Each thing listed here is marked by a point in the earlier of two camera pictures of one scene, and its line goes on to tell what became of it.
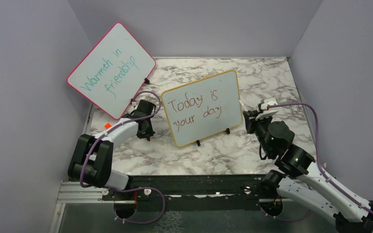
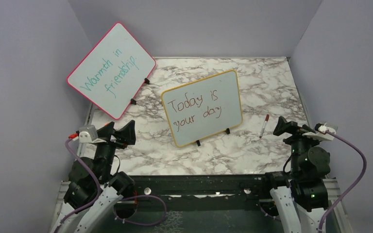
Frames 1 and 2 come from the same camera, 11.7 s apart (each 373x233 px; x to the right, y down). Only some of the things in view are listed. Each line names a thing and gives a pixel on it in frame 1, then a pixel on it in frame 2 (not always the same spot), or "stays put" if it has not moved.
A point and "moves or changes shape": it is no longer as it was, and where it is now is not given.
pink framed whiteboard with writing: [114, 71] stays put
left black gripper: [148, 133] -> [127, 134]
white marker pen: [243, 105] moves or changes shape
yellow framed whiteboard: [203, 108] stays put
